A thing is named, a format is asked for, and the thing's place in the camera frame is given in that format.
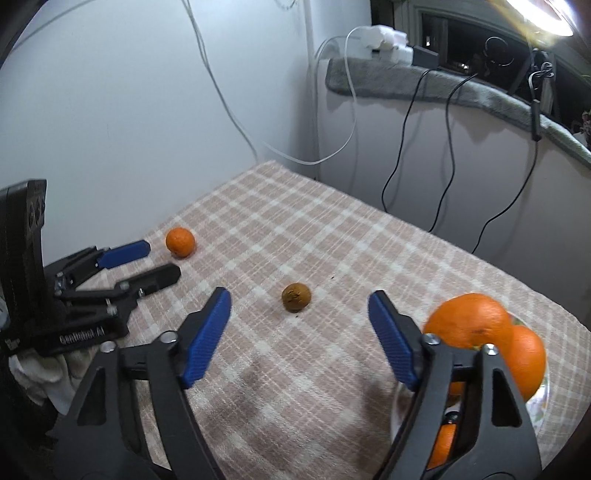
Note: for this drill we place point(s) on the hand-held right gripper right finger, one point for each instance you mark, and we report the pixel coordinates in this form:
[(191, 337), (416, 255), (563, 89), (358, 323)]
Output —
[(392, 341)]

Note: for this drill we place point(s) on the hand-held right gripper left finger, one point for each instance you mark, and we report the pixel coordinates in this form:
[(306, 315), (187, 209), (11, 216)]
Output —
[(207, 337)]

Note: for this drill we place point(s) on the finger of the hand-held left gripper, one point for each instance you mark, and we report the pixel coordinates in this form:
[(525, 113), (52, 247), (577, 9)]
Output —
[(124, 254), (159, 277)]

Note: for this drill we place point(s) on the small tangerine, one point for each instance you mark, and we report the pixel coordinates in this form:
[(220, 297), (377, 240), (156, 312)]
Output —
[(180, 242)]

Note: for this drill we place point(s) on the large orange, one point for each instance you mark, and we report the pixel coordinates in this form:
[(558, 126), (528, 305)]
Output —
[(466, 318)]

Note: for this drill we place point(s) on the small brown rough fruit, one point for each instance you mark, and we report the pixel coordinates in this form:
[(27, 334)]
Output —
[(296, 298)]

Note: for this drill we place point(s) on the tangerine with stem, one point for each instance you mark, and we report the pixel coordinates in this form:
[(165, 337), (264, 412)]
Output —
[(441, 445)]

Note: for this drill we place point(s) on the white patterned plate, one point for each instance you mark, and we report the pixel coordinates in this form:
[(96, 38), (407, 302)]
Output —
[(541, 406)]

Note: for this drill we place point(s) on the beige checked blanket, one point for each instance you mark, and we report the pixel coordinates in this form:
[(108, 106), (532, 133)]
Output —
[(346, 240)]

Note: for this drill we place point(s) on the smooth round orange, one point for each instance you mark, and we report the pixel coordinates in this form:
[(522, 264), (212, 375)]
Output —
[(526, 364)]

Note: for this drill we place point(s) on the white charger block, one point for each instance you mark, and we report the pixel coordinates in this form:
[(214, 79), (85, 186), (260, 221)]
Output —
[(397, 55)]

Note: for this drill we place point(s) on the black power adapter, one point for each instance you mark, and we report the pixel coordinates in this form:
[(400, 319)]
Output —
[(425, 56)]

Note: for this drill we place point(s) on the white power adapters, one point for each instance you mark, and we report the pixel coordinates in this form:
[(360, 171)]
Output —
[(385, 37)]

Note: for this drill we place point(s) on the black light tripod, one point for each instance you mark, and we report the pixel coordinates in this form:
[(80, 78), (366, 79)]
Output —
[(538, 69)]

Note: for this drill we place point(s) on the dark window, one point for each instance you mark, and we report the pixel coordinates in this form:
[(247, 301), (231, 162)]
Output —
[(461, 32)]

